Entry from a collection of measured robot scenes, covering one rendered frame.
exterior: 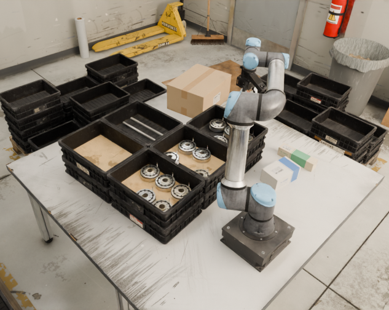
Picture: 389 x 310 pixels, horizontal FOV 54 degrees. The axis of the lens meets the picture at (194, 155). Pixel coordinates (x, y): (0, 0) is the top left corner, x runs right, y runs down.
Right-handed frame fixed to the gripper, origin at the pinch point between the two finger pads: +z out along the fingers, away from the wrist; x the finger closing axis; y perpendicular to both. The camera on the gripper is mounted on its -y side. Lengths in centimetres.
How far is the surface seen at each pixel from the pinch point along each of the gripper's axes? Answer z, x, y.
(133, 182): 26, 72, 14
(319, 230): 40, 16, -66
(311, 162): 34, -21, -37
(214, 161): 26.6, 27.6, -2.5
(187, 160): 26.6, 38.7, 8.4
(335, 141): 58, -86, -25
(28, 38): 72, -17, 329
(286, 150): 33.8, -19.5, -19.8
